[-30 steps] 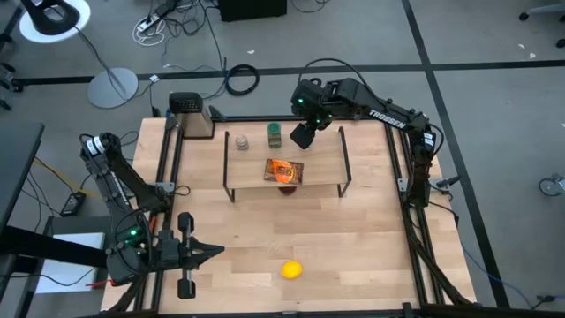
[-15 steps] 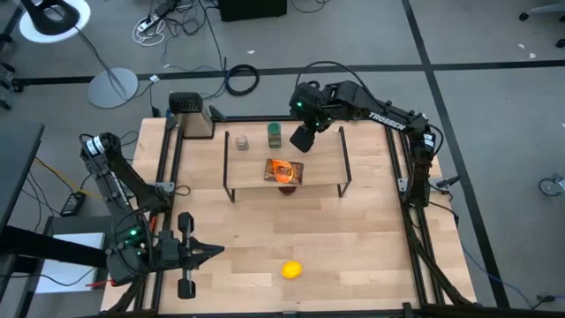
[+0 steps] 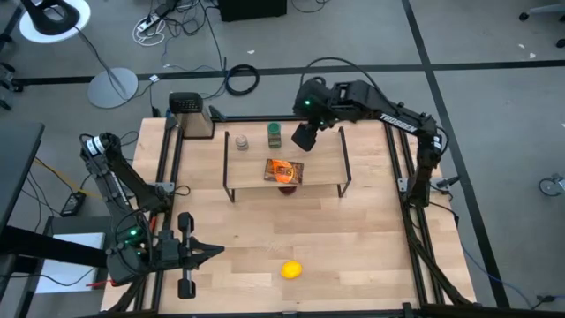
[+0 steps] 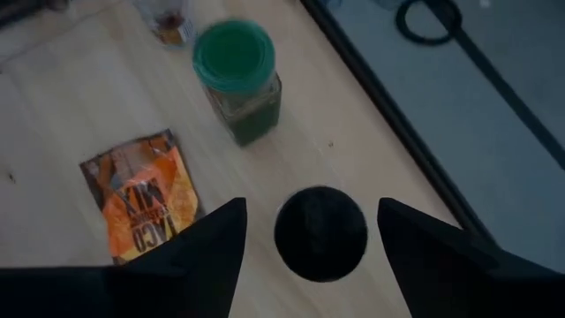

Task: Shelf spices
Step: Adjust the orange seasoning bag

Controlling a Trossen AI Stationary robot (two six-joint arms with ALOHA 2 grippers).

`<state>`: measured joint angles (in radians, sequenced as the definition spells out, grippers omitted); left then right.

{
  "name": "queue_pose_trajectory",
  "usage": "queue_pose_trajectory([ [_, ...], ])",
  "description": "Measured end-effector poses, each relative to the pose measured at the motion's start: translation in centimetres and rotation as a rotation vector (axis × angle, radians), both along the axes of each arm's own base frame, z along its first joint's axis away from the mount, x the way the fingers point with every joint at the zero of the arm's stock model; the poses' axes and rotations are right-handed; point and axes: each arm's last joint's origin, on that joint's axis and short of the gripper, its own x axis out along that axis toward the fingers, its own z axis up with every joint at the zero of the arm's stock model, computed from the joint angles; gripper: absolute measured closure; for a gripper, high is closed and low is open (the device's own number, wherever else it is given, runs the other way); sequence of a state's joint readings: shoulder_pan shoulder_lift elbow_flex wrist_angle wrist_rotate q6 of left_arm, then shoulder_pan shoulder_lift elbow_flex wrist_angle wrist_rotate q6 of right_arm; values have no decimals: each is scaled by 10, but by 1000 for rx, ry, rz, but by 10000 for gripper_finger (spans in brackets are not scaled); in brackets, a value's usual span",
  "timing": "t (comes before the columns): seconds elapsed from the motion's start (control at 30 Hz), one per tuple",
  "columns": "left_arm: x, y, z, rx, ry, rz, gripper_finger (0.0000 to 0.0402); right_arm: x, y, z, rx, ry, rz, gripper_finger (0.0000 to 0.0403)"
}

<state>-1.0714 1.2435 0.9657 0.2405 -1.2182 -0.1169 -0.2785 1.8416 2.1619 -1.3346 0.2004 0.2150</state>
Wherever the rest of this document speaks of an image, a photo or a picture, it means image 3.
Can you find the perforated metal box, black top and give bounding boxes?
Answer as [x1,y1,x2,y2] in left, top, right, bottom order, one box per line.
[168,91,216,140]

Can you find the wooden shelf, black metal frame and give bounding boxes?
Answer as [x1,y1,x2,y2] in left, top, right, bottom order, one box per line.
[222,125,353,204]

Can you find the white power strip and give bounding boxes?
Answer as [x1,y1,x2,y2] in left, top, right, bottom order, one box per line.
[136,12,161,33]

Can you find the orange brown taco seasoning packet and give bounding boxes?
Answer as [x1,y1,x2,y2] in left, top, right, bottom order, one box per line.
[263,158,305,186]

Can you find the black curved device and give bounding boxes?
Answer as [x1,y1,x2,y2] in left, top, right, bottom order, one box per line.
[20,0,82,37]

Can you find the blue cable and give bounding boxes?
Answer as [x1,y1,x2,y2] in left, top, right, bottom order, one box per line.
[458,241,538,310]

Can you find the white round pedestal table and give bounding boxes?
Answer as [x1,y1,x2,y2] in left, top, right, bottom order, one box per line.
[19,0,139,110]

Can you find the black desk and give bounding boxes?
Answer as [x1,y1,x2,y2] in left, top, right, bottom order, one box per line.
[0,121,112,306]

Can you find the black floor cables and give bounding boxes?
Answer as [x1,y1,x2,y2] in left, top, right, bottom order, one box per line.
[159,0,231,102]

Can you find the black plug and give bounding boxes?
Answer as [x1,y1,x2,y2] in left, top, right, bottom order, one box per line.
[531,293,559,310]

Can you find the yellow cable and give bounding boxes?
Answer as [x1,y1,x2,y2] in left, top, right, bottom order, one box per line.
[33,156,105,200]

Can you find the red wire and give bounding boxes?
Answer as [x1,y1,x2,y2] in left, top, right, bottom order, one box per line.
[86,277,117,290]

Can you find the black power adapter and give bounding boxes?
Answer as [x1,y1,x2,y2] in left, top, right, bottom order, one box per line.
[59,190,88,218]

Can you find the white box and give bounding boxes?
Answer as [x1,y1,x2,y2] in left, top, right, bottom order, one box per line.
[34,232,108,295]

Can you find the black aluminium table frame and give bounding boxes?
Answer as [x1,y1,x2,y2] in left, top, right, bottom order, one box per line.
[102,102,478,318]

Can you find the black wheeled stand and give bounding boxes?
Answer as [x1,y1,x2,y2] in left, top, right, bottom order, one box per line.
[0,30,26,111]

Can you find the grey floor platform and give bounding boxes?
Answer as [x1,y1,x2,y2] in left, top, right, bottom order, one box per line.
[19,215,121,318]

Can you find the yellow lemon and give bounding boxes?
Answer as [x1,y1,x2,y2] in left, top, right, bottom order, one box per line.
[280,260,305,281]

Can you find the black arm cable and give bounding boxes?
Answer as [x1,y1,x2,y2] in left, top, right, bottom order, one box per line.
[299,56,388,101]

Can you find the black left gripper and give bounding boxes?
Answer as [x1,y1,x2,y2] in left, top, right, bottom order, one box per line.
[152,211,225,300]

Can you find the black coiled cable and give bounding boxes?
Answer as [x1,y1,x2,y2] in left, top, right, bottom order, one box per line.
[224,64,261,97]

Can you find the green-lidded spice jar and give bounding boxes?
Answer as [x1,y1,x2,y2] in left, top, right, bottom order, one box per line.
[266,122,283,149]

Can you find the grey castor wheel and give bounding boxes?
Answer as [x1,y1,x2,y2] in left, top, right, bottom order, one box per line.
[538,172,565,198]

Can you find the grey chair base with castors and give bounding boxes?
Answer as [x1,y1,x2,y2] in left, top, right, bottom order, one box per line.
[517,3,565,49]

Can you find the black cabinet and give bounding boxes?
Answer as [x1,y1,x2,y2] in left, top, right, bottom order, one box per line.
[217,0,289,23]

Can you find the white cable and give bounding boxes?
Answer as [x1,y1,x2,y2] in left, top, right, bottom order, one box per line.
[132,17,167,48]

